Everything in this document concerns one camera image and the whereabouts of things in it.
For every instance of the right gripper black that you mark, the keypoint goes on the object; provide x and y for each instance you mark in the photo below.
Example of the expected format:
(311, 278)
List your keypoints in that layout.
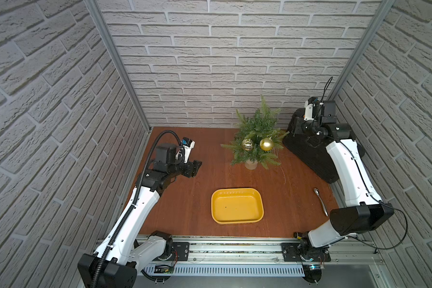
(297, 124)

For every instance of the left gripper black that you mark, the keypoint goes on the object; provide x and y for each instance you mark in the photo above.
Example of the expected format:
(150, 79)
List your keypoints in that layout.
(189, 168)

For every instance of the matte gold ball ornament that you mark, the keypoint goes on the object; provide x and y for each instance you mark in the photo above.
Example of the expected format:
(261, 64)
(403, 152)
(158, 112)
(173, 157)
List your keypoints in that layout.
(267, 144)

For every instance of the shiny silver-gold ball ornament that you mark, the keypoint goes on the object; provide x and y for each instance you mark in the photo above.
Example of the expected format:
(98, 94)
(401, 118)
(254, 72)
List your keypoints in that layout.
(247, 144)

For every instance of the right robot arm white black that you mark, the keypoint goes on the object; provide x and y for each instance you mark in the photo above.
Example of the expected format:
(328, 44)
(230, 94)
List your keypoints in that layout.
(331, 150)

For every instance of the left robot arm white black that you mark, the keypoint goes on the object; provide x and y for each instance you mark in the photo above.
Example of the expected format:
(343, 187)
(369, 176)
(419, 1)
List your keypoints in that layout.
(116, 262)

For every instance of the small green christmas tree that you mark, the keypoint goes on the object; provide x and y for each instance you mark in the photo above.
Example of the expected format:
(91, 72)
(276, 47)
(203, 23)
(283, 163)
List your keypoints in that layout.
(262, 124)

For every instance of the white tree pot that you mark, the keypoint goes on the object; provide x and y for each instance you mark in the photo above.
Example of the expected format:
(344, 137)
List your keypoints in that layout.
(251, 165)

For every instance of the black tool case orange latches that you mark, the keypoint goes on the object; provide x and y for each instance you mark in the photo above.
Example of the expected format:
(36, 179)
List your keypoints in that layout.
(310, 149)

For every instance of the yellow plastic tray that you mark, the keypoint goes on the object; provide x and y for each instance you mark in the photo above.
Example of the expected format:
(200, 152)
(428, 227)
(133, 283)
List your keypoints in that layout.
(237, 206)

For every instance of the metal spoon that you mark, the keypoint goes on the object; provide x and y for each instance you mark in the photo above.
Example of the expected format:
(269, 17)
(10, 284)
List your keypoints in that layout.
(316, 191)

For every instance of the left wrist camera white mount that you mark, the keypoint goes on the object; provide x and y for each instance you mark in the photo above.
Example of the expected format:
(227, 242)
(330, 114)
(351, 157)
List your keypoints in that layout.
(187, 145)

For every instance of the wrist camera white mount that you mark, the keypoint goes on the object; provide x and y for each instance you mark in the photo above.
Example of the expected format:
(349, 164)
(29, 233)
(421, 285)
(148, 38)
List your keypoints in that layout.
(312, 108)
(187, 145)

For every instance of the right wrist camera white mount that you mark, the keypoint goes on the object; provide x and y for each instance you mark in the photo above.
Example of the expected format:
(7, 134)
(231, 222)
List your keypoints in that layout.
(312, 108)

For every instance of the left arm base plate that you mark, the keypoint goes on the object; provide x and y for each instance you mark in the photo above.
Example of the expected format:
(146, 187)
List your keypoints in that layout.
(178, 252)

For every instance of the aluminium mounting rail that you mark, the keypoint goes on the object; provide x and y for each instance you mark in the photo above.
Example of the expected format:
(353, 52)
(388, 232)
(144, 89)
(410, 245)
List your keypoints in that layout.
(256, 257)

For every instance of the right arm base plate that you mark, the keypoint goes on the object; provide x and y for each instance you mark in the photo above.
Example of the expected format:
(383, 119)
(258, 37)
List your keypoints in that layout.
(300, 252)

